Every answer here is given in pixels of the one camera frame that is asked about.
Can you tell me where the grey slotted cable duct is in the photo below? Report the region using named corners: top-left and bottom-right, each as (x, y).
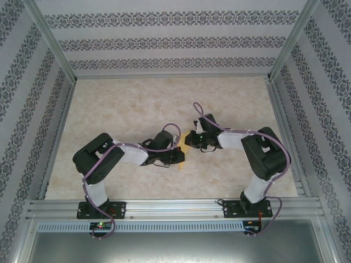
top-left (37, 221), bottom-right (245, 232)

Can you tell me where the aluminium frame bar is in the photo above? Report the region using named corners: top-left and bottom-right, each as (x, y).
top-left (319, 216), bottom-right (345, 263)
top-left (9, 216), bottom-right (35, 263)

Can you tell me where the small circuit board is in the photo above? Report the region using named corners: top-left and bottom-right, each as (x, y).
top-left (244, 221), bottom-right (263, 232)
top-left (89, 221), bottom-right (112, 230)

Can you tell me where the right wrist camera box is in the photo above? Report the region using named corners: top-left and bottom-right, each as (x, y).
top-left (193, 112), bottom-right (217, 132)

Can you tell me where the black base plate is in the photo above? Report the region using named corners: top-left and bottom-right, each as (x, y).
top-left (76, 201), bottom-right (127, 220)
top-left (222, 199), bottom-right (274, 219)

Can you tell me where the purple cable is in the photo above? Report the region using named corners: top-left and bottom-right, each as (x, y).
top-left (81, 122), bottom-right (182, 239)
top-left (193, 101), bottom-right (291, 236)

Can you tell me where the aluminium side rail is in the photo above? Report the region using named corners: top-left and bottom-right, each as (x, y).
top-left (37, 81), bottom-right (77, 201)
top-left (265, 79), bottom-right (313, 198)

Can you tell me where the aluminium mounting rail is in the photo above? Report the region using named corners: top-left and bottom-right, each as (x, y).
top-left (26, 197), bottom-right (327, 220)

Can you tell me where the grey metal sheet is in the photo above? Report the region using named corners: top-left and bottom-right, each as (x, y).
top-left (27, 231), bottom-right (334, 263)

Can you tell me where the aluminium frame post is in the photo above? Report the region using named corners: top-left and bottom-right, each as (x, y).
top-left (267, 0), bottom-right (320, 82)
top-left (23, 0), bottom-right (78, 83)

